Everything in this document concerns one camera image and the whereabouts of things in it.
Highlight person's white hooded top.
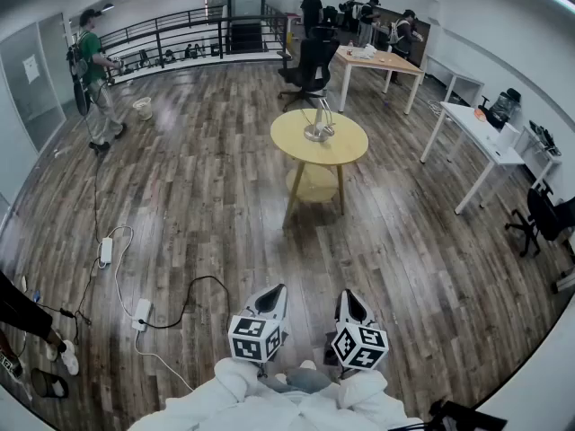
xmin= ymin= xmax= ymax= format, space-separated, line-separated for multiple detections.
xmin=128 ymin=388 xmax=423 ymax=431

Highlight white wastebasket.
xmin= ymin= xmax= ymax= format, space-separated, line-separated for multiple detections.
xmin=132 ymin=97 xmax=153 ymax=121

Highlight white box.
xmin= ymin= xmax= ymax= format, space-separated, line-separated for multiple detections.
xmin=496 ymin=122 xmax=522 ymax=148

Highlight black device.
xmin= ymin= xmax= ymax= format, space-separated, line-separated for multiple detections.
xmin=426 ymin=400 xmax=509 ymax=431

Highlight round yellow wooden table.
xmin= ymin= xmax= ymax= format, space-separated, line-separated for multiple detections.
xmin=270 ymin=108 xmax=369 ymax=229

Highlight silver metal desk lamp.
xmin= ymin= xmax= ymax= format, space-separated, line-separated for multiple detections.
xmin=299 ymin=98 xmax=337 ymax=144

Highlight person's right forearm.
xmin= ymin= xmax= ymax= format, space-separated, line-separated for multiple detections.
xmin=336 ymin=368 xmax=405 ymax=421

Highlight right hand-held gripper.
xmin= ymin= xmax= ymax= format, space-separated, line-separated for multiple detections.
xmin=331 ymin=289 xmax=389 ymax=371

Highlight person's gray trousers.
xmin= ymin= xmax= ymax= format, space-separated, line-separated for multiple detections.
xmin=287 ymin=369 xmax=332 ymax=390

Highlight thick black cable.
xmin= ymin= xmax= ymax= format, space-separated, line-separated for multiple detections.
xmin=143 ymin=275 xmax=231 ymax=330

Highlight wooden table with white legs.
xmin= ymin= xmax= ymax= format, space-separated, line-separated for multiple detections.
xmin=334 ymin=45 xmax=426 ymax=116

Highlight thin black cable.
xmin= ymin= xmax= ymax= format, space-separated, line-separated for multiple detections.
xmin=71 ymin=144 xmax=107 ymax=345

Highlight white paper sheet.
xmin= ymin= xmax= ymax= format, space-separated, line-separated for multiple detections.
xmin=22 ymin=54 xmax=42 ymax=84

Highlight black metal railing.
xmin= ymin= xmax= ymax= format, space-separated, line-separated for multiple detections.
xmin=96 ymin=0 xmax=291 ymax=84

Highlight person's left forearm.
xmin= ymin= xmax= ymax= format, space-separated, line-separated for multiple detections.
xmin=188 ymin=356 xmax=270 ymax=417

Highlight white table with black items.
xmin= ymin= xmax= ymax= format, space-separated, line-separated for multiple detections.
xmin=523 ymin=121 xmax=562 ymax=188

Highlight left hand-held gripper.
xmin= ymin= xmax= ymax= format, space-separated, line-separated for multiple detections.
xmin=227 ymin=284 xmax=289 ymax=364

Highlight long white desk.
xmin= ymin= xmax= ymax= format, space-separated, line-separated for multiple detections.
xmin=420 ymin=101 xmax=526 ymax=216

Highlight black high-back office chair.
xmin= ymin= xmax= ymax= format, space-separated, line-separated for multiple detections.
xmin=277 ymin=25 xmax=341 ymax=112

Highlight office chair with plastic bag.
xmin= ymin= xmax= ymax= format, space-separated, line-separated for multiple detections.
xmin=477 ymin=87 xmax=522 ymax=129

